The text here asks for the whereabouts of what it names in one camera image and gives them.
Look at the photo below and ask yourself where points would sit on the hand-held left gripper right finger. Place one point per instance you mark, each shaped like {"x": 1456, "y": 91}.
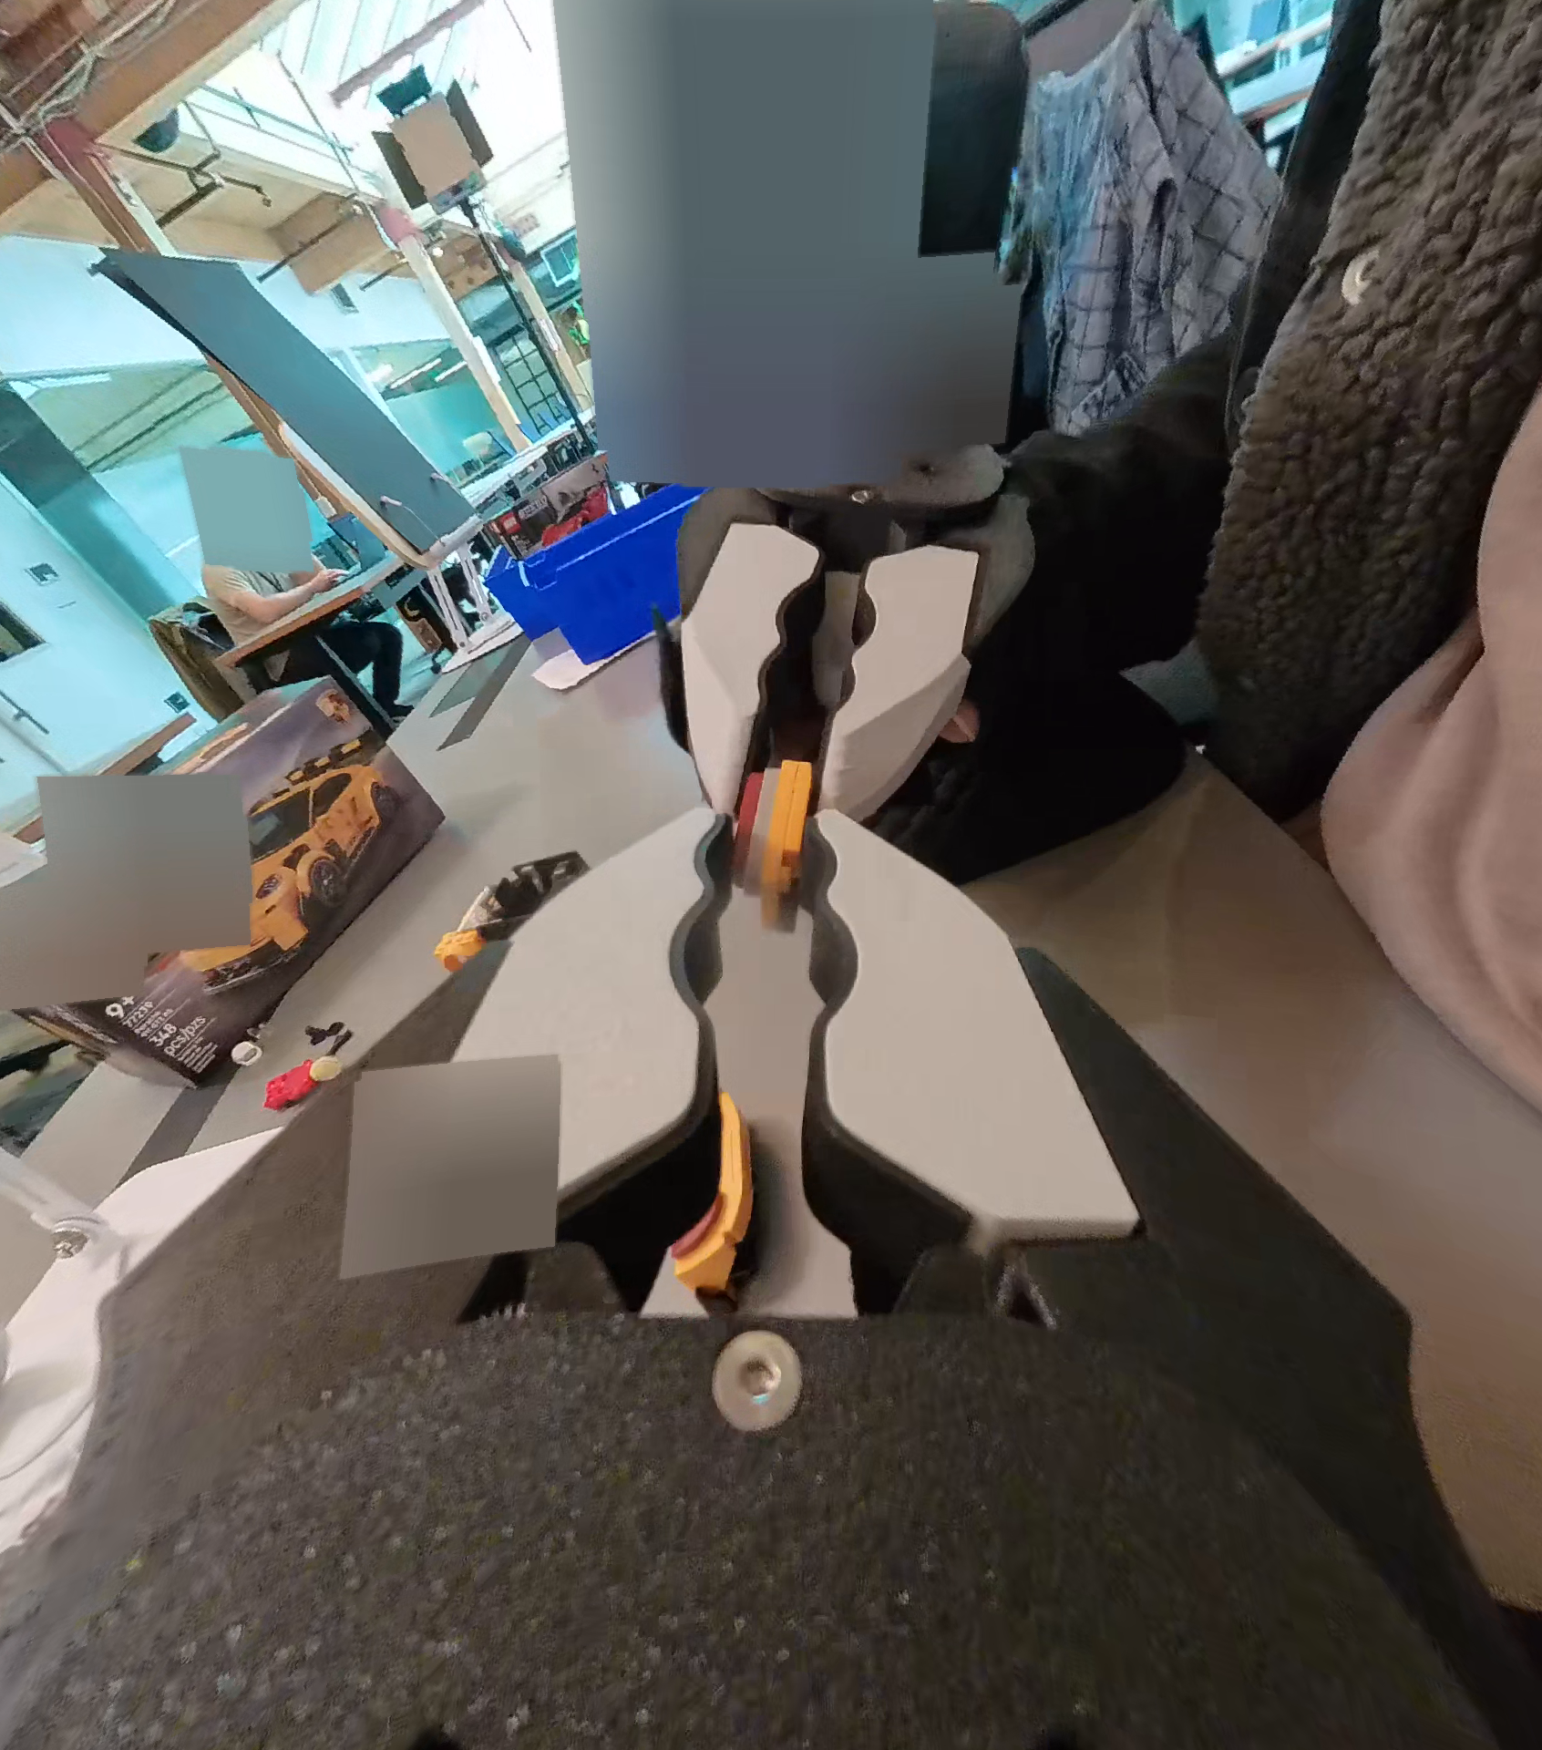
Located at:
{"x": 963, "y": 1067}

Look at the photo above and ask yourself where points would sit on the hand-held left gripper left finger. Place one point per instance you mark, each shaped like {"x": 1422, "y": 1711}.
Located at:
{"x": 607, "y": 984}

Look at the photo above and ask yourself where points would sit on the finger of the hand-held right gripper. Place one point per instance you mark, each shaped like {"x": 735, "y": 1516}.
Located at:
{"x": 729, "y": 642}
{"x": 914, "y": 655}

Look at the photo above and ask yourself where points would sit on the orange lego plate stack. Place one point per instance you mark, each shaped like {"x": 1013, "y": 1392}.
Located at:
{"x": 784, "y": 833}

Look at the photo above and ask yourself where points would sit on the orange lego wheel arch assembly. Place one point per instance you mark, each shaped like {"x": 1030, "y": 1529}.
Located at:
{"x": 723, "y": 1203}

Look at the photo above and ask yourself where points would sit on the black lego car chassis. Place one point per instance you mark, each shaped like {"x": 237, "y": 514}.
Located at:
{"x": 518, "y": 896}

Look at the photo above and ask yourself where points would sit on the tiny black lego part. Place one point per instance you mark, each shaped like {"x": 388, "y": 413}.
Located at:
{"x": 331, "y": 1033}

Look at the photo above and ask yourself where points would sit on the lego set box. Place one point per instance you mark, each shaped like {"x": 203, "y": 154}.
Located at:
{"x": 333, "y": 821}

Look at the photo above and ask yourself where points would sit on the blue plastic bin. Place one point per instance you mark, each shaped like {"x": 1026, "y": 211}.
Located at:
{"x": 593, "y": 575}

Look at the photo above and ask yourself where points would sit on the plaid shirt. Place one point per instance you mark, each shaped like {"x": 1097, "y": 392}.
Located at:
{"x": 1141, "y": 205}

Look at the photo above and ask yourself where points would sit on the black tilted board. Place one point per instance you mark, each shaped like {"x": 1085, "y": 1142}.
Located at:
{"x": 292, "y": 382}

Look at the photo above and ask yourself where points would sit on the studio light panel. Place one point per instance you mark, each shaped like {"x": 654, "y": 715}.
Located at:
{"x": 436, "y": 144}

